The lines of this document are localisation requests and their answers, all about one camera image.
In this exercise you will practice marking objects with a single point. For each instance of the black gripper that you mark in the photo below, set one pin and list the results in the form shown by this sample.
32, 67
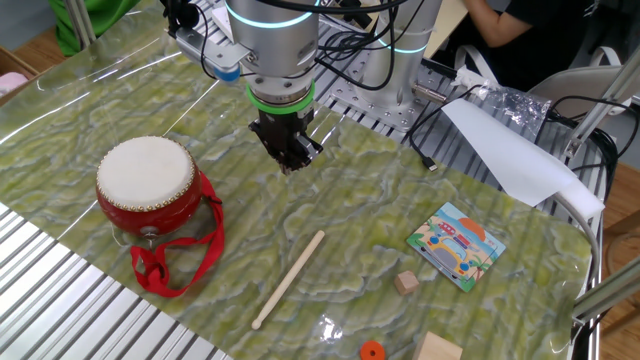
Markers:
285, 130

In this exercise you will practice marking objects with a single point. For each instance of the pale wooden drumstick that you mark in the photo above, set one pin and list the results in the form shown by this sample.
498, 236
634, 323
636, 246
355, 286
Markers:
287, 280

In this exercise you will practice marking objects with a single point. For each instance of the red drum white skin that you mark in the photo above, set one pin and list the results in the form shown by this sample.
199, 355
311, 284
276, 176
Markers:
145, 175

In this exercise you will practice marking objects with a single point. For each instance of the green marble pattern mat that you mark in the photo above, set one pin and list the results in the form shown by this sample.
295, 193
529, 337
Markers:
350, 210

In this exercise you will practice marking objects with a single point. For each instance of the silver robot mounting plate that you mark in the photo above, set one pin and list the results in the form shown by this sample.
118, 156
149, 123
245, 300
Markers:
400, 117

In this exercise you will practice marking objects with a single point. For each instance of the small wooden cube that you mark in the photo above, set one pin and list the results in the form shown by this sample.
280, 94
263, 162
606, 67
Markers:
406, 283

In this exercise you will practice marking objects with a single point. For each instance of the bus picture puzzle board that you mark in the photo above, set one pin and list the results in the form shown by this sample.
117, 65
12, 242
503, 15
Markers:
455, 247

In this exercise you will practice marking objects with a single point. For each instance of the white paper sheet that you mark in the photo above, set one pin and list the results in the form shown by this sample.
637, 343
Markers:
510, 155

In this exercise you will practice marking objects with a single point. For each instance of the green cloth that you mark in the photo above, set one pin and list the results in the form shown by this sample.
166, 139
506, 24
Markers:
110, 15

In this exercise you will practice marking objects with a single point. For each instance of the clear plastic bag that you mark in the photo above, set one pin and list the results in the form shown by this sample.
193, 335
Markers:
520, 107

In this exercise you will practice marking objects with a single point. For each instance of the large wooden block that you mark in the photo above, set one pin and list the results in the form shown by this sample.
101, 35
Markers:
437, 349

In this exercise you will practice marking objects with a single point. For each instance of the person in black shirt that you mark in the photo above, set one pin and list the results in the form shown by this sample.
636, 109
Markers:
545, 40

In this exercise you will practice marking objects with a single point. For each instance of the pink soft item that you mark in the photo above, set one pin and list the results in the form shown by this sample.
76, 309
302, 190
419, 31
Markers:
12, 82

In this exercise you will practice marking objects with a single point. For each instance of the grey white chair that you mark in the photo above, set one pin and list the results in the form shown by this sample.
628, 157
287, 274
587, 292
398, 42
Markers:
575, 85

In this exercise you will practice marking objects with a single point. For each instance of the wrist camera silver bracket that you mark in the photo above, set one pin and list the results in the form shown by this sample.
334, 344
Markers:
210, 50

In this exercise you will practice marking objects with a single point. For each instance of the aluminium frame post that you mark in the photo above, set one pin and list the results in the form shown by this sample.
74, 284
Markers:
80, 25
610, 292
600, 105

